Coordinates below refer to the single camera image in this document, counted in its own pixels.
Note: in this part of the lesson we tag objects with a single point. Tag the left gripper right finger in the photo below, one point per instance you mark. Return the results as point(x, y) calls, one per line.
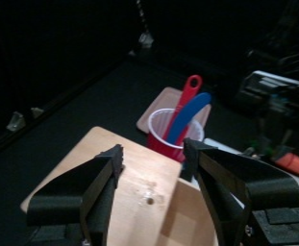
point(240, 182)

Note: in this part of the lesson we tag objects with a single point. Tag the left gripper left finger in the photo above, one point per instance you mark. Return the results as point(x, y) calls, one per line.
point(93, 192)

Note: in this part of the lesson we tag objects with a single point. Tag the small white tool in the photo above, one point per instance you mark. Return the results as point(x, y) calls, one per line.
point(248, 152)

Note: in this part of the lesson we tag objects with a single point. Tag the orange toy piece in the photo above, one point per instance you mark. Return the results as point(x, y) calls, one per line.
point(292, 163)

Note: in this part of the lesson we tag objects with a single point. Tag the red plastic utensil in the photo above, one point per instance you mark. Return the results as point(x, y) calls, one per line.
point(188, 93)

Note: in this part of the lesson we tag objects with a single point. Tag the blue plastic utensil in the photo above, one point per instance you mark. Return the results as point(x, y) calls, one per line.
point(189, 112)

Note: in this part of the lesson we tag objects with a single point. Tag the red plastic cup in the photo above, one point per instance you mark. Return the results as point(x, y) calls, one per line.
point(159, 145)

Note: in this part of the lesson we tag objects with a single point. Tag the wooden cutting board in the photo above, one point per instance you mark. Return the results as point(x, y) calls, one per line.
point(165, 99)

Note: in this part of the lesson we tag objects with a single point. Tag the metal frame bracket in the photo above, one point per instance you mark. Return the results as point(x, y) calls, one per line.
point(14, 121)

